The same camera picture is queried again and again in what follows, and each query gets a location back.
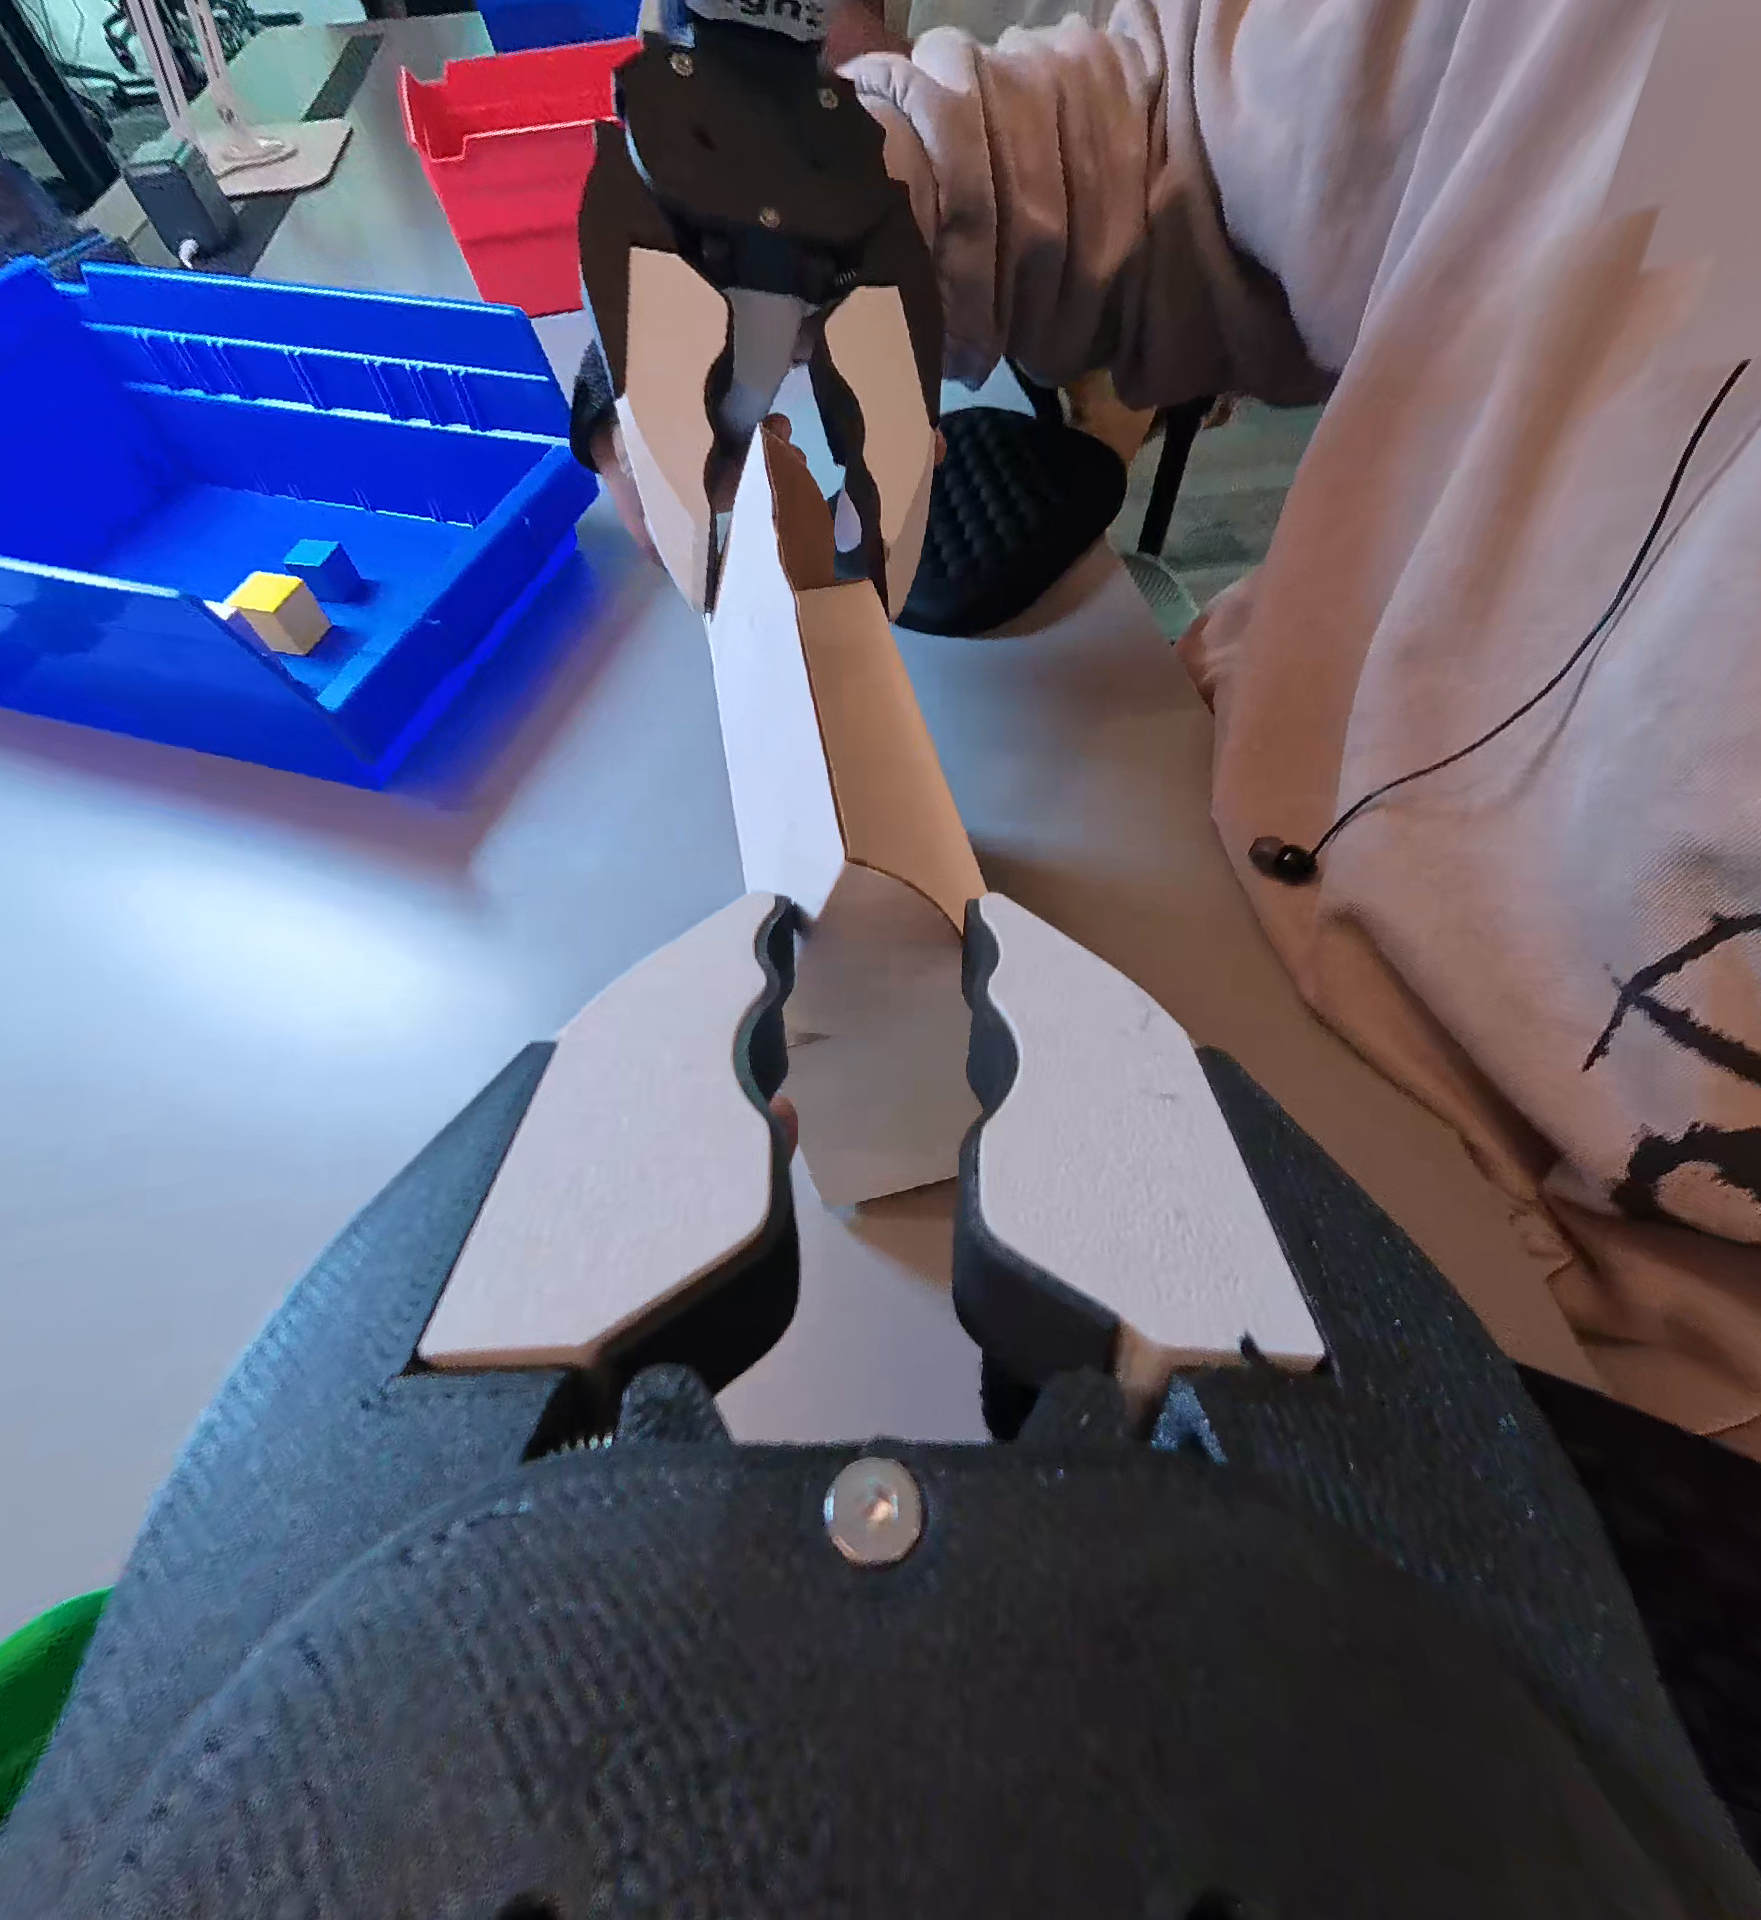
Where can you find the yellow-faced wooden cube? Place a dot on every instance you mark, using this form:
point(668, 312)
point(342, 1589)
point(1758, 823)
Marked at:
point(284, 614)

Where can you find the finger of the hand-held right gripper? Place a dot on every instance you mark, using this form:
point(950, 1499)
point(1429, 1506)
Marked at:
point(668, 390)
point(886, 403)

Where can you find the blue-faced wooden cube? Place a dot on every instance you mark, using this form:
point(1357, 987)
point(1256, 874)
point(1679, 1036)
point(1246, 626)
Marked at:
point(323, 567)

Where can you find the black pants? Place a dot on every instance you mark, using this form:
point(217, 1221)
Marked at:
point(1688, 1650)

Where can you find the person in pink sweatshirt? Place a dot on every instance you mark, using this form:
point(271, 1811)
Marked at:
point(1571, 603)

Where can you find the person's right hand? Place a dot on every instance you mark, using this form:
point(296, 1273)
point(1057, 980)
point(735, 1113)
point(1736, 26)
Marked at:
point(623, 479)

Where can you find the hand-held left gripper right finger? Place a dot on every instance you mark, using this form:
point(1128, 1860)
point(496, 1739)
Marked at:
point(1117, 1174)

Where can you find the grey power adapter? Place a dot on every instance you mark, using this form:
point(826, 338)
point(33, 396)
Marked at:
point(175, 192)

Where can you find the blue plastic bin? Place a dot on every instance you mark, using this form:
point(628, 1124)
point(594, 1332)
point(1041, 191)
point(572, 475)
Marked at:
point(70, 452)
point(548, 26)

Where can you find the cardboard strip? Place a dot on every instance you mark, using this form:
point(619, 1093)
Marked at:
point(823, 782)

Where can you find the red plastic bin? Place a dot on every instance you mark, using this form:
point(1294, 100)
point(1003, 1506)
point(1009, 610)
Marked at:
point(519, 183)

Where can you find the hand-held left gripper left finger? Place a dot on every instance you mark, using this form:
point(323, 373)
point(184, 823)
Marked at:
point(623, 1174)

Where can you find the person's right forearm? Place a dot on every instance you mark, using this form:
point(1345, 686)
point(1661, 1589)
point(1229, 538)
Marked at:
point(1091, 192)

